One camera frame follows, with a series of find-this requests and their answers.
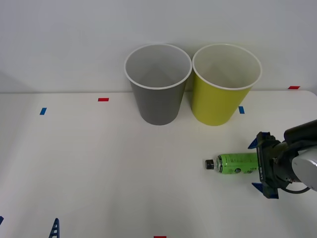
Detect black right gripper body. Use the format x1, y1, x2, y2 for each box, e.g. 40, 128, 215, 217
257, 137, 290, 197

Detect grey plastic waste bin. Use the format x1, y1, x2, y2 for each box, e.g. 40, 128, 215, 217
123, 43, 193, 126

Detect yellow-green plastic waste bin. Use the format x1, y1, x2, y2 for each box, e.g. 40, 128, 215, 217
192, 43, 263, 127

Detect green bottle with black cap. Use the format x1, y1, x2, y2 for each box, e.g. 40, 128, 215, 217
204, 153, 260, 176

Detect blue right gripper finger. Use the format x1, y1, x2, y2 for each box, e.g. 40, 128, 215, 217
251, 182, 279, 200
248, 131, 276, 150

